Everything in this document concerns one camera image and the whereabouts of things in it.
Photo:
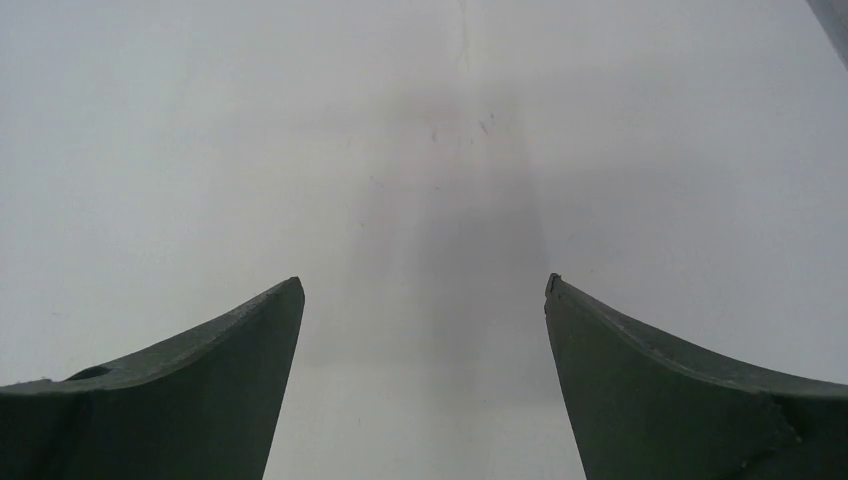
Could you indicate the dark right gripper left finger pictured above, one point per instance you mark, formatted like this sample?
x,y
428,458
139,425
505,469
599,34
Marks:
x,y
203,404

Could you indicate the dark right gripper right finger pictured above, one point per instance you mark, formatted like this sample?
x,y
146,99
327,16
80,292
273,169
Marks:
x,y
645,404

